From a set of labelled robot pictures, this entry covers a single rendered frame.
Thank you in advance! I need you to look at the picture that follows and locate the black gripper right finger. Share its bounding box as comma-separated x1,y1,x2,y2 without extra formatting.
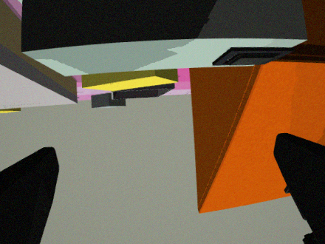
273,133,325,244

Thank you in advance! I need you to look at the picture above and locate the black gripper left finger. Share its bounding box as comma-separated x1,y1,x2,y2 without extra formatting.
0,146,59,244

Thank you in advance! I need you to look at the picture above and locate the yellow rectangular block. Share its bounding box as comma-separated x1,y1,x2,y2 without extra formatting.
82,68,178,91
0,108,21,113

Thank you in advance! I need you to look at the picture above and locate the grey rectangular panel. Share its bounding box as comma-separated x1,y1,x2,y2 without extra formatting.
0,0,78,109

